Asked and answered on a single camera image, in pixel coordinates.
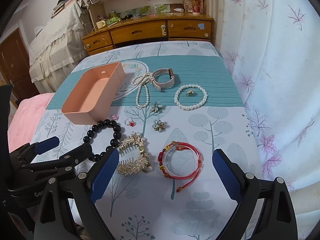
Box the white leaf print curtain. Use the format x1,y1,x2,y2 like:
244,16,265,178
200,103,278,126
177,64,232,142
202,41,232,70
206,0,319,219

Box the pink plastic tray box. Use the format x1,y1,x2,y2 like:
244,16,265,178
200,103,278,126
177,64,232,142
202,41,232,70
61,62,125,125

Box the red string bracelet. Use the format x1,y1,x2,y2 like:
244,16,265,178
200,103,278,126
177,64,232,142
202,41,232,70
157,141,204,194

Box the tree print bed sheet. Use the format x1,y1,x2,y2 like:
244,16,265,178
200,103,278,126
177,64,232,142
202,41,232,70
32,42,261,239

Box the cream mug on desk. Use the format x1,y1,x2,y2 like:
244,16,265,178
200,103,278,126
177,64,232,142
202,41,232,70
96,20,107,29

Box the black bead bracelet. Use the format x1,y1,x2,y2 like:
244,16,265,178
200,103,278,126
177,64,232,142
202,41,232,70
83,119,122,162

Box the pink smart watch band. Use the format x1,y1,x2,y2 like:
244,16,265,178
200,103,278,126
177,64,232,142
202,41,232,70
149,68,175,91

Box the pink blanket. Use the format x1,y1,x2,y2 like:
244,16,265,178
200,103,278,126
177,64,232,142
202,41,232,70
8,93,54,153

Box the long pearl necklace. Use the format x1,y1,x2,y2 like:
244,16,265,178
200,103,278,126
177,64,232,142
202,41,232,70
131,71,154,109

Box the wooden desk with drawers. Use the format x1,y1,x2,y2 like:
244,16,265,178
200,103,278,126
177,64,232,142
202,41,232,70
82,0,214,55

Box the round pearl bracelet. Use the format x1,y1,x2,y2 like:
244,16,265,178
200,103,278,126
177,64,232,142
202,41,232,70
173,84,208,111

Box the brown wooden door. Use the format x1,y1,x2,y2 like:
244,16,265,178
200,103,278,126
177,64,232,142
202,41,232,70
1,28,39,100

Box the white lace covered furniture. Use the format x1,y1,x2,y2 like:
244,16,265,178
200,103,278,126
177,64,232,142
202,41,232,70
28,0,92,94

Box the teal striped cloth mat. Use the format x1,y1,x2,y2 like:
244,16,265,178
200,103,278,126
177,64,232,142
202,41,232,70
46,55,243,110

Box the red patterned paper cup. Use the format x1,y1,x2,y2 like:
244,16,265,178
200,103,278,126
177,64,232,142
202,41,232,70
191,0,203,14

